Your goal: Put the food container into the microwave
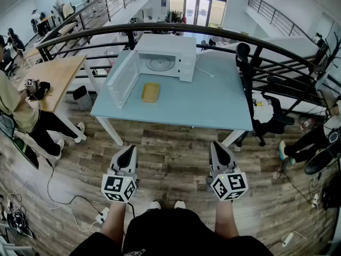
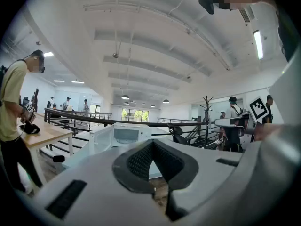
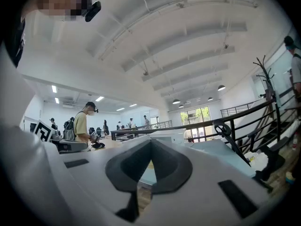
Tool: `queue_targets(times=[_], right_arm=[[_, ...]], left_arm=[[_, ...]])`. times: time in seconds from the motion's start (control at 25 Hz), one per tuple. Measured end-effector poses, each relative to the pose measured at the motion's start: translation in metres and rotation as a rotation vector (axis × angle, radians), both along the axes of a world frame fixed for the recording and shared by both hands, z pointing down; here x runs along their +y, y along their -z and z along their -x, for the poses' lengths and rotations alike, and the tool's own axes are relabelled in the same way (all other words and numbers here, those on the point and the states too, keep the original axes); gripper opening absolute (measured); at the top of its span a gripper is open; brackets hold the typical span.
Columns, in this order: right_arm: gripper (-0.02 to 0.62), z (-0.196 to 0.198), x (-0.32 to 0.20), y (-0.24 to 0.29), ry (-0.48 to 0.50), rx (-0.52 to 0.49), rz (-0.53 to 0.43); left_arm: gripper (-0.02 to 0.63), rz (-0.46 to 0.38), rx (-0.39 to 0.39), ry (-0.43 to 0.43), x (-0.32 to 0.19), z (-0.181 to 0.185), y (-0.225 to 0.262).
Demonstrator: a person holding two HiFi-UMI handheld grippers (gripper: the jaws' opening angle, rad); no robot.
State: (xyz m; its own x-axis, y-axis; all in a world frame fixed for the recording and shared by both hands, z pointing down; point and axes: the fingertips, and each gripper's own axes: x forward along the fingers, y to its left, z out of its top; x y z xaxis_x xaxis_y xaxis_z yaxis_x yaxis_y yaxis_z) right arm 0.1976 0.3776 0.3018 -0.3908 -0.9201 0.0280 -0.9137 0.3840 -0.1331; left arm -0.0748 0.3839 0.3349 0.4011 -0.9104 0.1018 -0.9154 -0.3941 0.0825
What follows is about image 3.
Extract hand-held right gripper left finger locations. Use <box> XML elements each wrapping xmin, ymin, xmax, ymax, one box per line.
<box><xmin>58</xmin><ymin>139</ymin><xmax>151</xmax><ymax>226</ymax></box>

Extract wooden desk white legs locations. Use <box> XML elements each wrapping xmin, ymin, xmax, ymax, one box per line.
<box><xmin>90</xmin><ymin>135</ymin><xmax>125</xmax><ymax>150</ymax></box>

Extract white plastic bag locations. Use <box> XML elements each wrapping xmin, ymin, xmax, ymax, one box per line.
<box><xmin>244</xmin><ymin>149</ymin><xmax>269</xmax><ymax>170</ymax></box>

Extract black coat rack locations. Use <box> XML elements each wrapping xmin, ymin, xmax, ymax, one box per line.
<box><xmin>253</xmin><ymin>54</ymin><xmax>283</xmax><ymax>138</ymax></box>

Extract white red bottle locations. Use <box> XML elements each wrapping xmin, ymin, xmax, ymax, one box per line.
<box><xmin>292</xmin><ymin>131</ymin><xmax>300</xmax><ymax>151</ymax></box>

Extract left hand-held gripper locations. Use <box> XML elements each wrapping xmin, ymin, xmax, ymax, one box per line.
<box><xmin>32</xmin><ymin>119</ymin><xmax>89</xmax><ymax>154</ymax></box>

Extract glass entrance door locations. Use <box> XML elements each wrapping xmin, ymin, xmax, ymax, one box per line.
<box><xmin>180</xmin><ymin>106</ymin><xmax>214</xmax><ymax>143</ymax></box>

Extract black head-worn camera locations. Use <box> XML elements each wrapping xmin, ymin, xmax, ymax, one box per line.
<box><xmin>81</xmin><ymin>0</ymin><xmax>102</xmax><ymax>23</ymax></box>

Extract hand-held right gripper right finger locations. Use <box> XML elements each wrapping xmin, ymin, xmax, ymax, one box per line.
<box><xmin>141</xmin><ymin>139</ymin><xmax>270</xmax><ymax>226</ymax></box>

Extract person's head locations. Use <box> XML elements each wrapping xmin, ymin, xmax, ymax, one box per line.
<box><xmin>36</xmin><ymin>0</ymin><xmax>85</xmax><ymax>22</ymax></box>

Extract black office chair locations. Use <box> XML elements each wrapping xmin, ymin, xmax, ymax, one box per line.
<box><xmin>213</xmin><ymin>122</ymin><xmax>291</xmax><ymax>188</ymax></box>

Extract person's black shirt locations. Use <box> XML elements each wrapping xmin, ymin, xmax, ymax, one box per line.
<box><xmin>2</xmin><ymin>17</ymin><xmax>27</xmax><ymax>68</ymax></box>

